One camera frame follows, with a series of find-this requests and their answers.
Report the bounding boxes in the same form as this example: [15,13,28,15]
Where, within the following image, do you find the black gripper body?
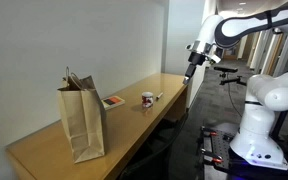
[187,51,208,67]

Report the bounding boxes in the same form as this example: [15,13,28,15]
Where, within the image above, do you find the red and white mug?
[141,91,155,109]

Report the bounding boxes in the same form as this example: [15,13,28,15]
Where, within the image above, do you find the black office chair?
[117,111,190,180]

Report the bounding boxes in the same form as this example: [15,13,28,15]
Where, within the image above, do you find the book with orange black cover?
[101,95,126,111]

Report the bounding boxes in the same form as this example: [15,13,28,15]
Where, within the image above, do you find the brown paper bag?
[56,66,107,164]

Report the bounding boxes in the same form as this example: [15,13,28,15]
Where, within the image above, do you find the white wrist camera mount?
[207,53,222,65]

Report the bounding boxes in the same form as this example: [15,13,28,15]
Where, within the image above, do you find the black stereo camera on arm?
[213,66,248,87]

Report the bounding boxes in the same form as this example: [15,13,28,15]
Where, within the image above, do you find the black clamp with orange handle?
[200,148,224,165]
[200,125,219,137]

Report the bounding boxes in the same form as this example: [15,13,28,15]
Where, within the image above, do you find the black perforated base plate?
[200,124,288,180]

